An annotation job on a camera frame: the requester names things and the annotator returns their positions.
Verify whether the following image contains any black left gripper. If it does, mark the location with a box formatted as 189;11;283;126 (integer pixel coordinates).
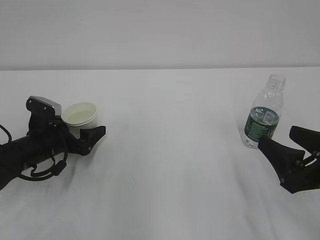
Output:
26;112;106;158

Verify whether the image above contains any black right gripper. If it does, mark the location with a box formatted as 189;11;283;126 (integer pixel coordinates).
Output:
258;126;320;193

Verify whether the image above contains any white paper cup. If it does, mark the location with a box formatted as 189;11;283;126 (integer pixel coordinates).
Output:
61;102;98;129

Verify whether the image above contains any clear plastic water bottle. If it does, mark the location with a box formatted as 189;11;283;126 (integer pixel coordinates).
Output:
241;74;287;149

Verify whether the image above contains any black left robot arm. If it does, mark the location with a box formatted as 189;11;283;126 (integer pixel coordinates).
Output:
0;115;106;189

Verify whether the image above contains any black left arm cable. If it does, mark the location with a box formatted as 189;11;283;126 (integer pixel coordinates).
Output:
0;123;69;181

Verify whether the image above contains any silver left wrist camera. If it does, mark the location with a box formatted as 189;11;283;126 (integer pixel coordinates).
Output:
26;95;62;119

